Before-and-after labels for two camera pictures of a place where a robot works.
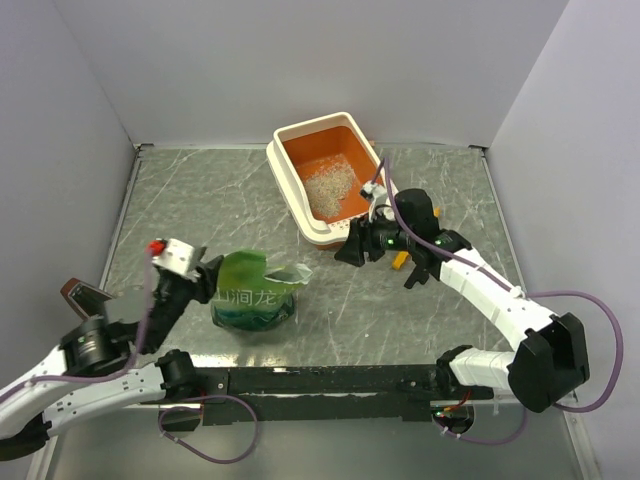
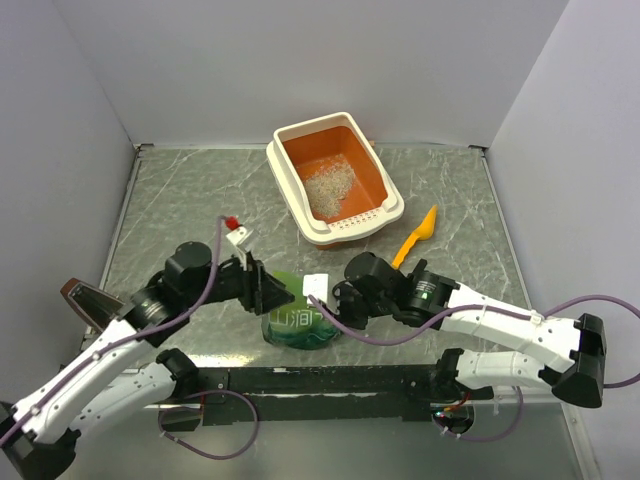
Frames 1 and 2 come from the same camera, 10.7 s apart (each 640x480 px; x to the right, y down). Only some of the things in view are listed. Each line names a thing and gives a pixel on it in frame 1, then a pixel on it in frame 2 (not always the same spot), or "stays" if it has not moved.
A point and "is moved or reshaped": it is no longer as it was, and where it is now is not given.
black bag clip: x=417 y=274 stays
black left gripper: x=206 y=285 -> x=259 y=296
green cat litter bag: x=252 y=295 is moved or reshaped
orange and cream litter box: x=320 y=167 stays
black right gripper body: x=392 y=237 -> x=354 y=308
